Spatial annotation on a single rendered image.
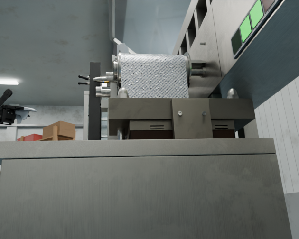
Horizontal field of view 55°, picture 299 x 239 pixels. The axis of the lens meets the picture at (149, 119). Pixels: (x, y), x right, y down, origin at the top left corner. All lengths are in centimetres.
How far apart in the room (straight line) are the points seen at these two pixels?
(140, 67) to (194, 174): 49
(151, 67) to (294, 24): 48
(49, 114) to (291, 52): 1002
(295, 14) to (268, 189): 40
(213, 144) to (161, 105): 18
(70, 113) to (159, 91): 958
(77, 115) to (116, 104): 972
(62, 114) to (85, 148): 989
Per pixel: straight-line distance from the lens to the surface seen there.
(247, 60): 88
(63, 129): 637
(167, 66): 105
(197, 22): 130
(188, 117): 74
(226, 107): 81
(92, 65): 141
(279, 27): 77
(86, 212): 64
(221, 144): 71
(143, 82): 100
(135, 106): 75
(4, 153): 69
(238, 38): 86
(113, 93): 106
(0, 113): 148
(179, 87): 102
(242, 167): 71
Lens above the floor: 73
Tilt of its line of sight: 18 degrees up
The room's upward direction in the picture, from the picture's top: 3 degrees counter-clockwise
